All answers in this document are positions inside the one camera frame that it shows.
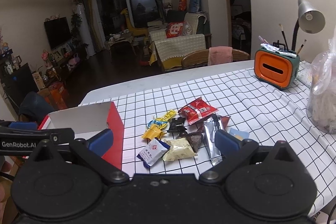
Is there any yellow minion candy pack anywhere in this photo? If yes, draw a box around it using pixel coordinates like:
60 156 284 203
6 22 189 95
147 110 177 130

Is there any silver desk lamp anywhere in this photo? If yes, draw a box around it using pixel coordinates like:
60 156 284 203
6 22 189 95
291 0 325 51

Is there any light blue snack packet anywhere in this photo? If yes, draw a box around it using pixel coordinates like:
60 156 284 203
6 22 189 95
228 127 249 141

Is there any white blue snack packet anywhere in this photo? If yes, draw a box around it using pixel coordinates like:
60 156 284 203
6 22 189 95
137 138 170 169

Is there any dark tv cabinet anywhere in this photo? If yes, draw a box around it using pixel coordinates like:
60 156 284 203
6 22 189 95
0 43 90 109

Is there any cream snack packet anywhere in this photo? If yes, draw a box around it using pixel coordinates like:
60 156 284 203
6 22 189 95
162 138 197 161

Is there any yellow snack packet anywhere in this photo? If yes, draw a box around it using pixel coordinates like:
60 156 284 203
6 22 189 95
142 124 166 140

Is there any pink towel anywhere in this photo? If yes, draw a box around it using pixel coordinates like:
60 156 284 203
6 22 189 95
207 46 233 66

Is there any yellow giraffe toy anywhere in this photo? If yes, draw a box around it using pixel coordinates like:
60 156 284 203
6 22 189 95
121 9 148 37

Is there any silver foil packet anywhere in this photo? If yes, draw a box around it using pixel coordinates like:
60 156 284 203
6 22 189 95
203 114 224 166

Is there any dark brown snack packet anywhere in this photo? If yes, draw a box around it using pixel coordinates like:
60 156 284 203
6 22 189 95
186 132 203 153

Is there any red snack bag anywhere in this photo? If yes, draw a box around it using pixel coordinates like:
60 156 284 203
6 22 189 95
178 97 218 125

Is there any black television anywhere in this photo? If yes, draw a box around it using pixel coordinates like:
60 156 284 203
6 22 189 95
44 17 71 50

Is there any clear plastic bag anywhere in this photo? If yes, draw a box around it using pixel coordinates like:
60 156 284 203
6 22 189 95
306 38 335 134

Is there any white black grid tablecloth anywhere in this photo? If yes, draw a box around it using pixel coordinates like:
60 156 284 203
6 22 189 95
79 60 336 217

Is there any sofa with cream cover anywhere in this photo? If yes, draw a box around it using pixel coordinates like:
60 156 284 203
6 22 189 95
149 10 211 72

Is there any black snack packet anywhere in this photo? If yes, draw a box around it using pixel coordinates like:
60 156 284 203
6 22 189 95
167 117 187 133

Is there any orange green tissue box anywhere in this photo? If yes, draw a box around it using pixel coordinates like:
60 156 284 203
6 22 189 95
254 48 300 90

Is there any white standing air conditioner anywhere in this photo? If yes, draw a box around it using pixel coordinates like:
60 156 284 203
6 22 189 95
76 3 95 56

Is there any red cushion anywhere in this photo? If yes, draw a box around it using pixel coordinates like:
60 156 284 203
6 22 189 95
166 22 184 39

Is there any paint brush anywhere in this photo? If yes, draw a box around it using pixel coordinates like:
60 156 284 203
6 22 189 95
297 39 307 55
278 23 289 51

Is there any red and white cardboard box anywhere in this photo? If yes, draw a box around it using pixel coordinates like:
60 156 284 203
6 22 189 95
39 102 124 169

